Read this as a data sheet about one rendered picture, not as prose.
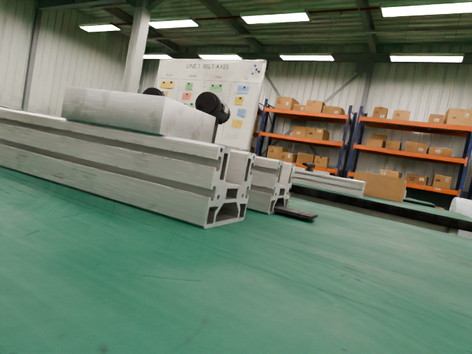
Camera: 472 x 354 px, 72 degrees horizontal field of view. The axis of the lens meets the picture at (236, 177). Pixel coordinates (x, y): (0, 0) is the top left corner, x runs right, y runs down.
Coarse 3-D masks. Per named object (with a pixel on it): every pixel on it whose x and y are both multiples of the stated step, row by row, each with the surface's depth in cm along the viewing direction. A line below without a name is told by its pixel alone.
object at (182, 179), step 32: (0, 128) 47; (32, 128) 46; (64, 128) 41; (96, 128) 39; (0, 160) 47; (32, 160) 44; (64, 160) 41; (96, 160) 39; (128, 160) 36; (160, 160) 34; (192, 160) 34; (224, 160) 34; (96, 192) 38; (128, 192) 36; (160, 192) 34; (192, 192) 34; (224, 192) 35; (192, 224) 33; (224, 224) 36
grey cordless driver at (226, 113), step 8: (200, 96) 75; (208, 96) 75; (216, 96) 75; (200, 104) 75; (208, 104) 75; (216, 104) 75; (224, 104) 80; (208, 112) 75; (216, 112) 76; (224, 112) 81; (216, 120) 80; (224, 120) 85; (216, 128) 81
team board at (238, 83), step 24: (168, 72) 407; (192, 72) 388; (216, 72) 371; (240, 72) 355; (264, 72) 344; (168, 96) 405; (192, 96) 386; (240, 96) 354; (240, 120) 353; (240, 144) 351
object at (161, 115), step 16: (64, 96) 41; (80, 96) 39; (96, 96) 38; (112, 96) 37; (128, 96) 36; (144, 96) 35; (160, 96) 34; (64, 112) 40; (80, 112) 39; (96, 112) 38; (112, 112) 37; (128, 112) 36; (144, 112) 35; (160, 112) 34; (176, 112) 36; (192, 112) 39; (128, 128) 36; (144, 128) 35; (160, 128) 34; (176, 128) 36; (192, 128) 39; (208, 128) 42
